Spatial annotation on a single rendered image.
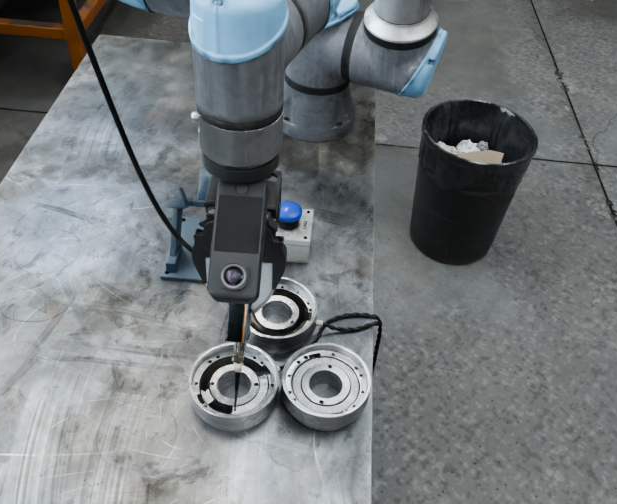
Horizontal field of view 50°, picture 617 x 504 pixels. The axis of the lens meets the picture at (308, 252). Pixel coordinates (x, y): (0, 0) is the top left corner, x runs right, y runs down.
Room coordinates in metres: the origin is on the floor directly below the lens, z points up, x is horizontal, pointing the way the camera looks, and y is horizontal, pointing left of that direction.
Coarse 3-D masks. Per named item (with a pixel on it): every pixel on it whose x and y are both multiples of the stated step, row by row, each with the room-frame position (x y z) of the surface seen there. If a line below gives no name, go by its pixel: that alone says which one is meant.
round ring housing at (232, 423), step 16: (208, 352) 0.48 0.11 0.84; (224, 352) 0.49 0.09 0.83; (256, 352) 0.49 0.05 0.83; (192, 368) 0.45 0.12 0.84; (224, 368) 0.46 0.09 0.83; (272, 368) 0.47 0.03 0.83; (192, 384) 0.44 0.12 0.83; (224, 384) 0.46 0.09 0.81; (240, 384) 0.46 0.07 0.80; (256, 384) 0.45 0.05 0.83; (272, 384) 0.45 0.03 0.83; (192, 400) 0.41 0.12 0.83; (224, 400) 0.42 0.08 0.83; (240, 400) 0.42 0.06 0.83; (272, 400) 0.42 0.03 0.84; (208, 416) 0.40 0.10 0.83; (224, 416) 0.39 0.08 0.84; (240, 416) 0.39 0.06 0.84; (256, 416) 0.40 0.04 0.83
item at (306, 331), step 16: (288, 288) 0.60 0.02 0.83; (304, 288) 0.60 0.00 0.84; (272, 304) 0.58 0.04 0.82; (288, 304) 0.57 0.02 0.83; (288, 320) 0.55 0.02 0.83; (256, 336) 0.51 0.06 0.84; (272, 336) 0.51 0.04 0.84; (288, 336) 0.51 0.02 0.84; (304, 336) 0.52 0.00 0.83; (272, 352) 0.51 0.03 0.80
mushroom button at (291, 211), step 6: (282, 204) 0.72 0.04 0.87; (288, 204) 0.72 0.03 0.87; (294, 204) 0.72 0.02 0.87; (282, 210) 0.71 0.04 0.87; (288, 210) 0.71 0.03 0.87; (294, 210) 0.71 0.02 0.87; (300, 210) 0.71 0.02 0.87; (282, 216) 0.70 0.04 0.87; (288, 216) 0.70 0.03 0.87; (294, 216) 0.70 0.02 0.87; (300, 216) 0.71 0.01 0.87; (288, 222) 0.70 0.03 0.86
